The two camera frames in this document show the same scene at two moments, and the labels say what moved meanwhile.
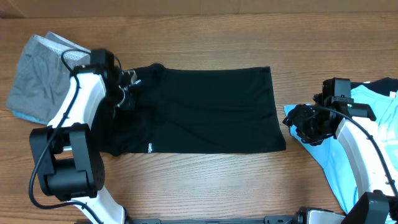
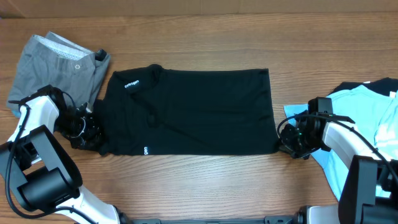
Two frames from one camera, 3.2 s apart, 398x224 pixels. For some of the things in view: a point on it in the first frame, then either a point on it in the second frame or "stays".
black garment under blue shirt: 384,86 stays
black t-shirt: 183,110 stays
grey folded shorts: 40,79 stays
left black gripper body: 116,99 -> 82,132
